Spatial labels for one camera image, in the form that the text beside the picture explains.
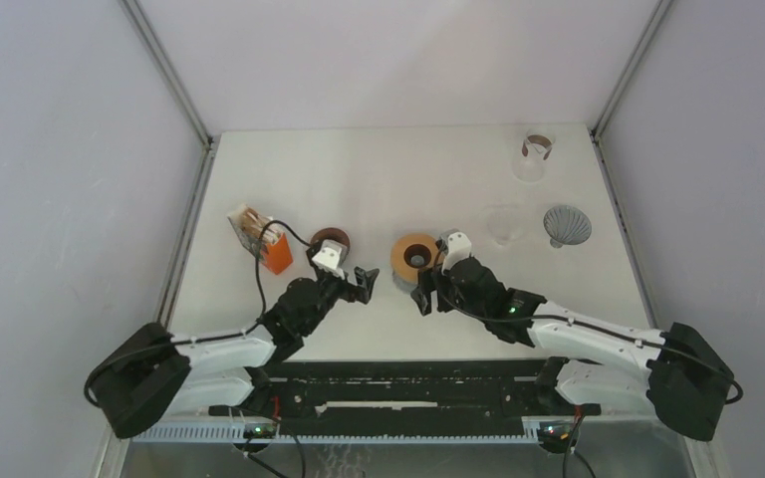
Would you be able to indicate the grey ribbed glass dripper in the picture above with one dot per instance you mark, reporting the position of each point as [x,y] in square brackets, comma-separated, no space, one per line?
[567,226]

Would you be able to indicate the clear glass with brown band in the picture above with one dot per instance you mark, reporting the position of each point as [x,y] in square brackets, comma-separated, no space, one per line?
[530,165]

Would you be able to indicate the orange filter holder box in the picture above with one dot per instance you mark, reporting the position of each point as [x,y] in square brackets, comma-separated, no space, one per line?
[275,253]

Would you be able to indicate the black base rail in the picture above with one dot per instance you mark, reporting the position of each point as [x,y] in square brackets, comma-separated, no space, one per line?
[409,399]

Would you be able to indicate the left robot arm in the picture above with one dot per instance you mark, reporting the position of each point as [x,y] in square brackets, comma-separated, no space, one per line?
[155,374]

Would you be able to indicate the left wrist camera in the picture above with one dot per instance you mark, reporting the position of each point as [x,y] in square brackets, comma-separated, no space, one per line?
[330,258]

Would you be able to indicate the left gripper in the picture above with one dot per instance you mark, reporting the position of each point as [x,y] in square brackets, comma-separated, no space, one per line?
[364,281]

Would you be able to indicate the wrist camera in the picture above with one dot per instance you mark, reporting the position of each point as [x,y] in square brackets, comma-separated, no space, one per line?
[453,247]
[330,258]

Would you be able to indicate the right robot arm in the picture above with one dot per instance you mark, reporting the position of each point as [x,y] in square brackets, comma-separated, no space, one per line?
[675,375]

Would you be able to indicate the grey glass carafe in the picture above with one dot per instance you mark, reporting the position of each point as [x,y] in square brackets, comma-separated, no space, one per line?
[404,285]

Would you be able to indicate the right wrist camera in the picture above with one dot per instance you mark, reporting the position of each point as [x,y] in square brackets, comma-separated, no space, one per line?
[453,247]

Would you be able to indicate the clear glass dripper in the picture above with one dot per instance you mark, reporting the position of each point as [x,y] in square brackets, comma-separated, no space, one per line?
[504,222]

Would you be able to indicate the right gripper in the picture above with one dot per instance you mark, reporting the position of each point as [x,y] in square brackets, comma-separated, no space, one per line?
[422,298]

